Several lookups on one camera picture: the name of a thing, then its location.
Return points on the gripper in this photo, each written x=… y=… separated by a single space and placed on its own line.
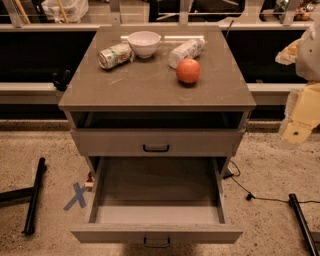
x=309 y=55

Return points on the grey drawer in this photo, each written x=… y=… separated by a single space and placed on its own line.
x=160 y=134
x=157 y=202

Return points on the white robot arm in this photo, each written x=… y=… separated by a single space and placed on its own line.
x=307 y=63

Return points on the grey top drawer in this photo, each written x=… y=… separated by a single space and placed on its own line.
x=160 y=134

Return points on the grey drawer cabinet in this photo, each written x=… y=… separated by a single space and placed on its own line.
x=151 y=85

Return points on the snack bag in gripper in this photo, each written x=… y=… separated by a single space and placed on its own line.
x=288 y=55

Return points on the orange fruit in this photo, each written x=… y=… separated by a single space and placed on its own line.
x=188 y=71

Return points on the black stand right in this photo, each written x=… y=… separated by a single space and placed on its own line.
x=312 y=238

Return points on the black stand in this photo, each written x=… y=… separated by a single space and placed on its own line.
x=30 y=195
x=312 y=238

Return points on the white plastic bottle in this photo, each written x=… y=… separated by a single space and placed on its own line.
x=188 y=50

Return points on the white bowl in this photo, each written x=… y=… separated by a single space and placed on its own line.
x=144 y=43

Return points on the green white soda can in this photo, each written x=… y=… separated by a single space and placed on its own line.
x=115 y=55

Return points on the blue tape cross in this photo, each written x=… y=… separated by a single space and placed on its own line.
x=77 y=198

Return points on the black clamp on ledge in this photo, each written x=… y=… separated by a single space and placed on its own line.
x=61 y=80

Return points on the white plastic bag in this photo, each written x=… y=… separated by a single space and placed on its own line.
x=65 y=11

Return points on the black stand left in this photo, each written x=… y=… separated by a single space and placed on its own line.
x=30 y=195

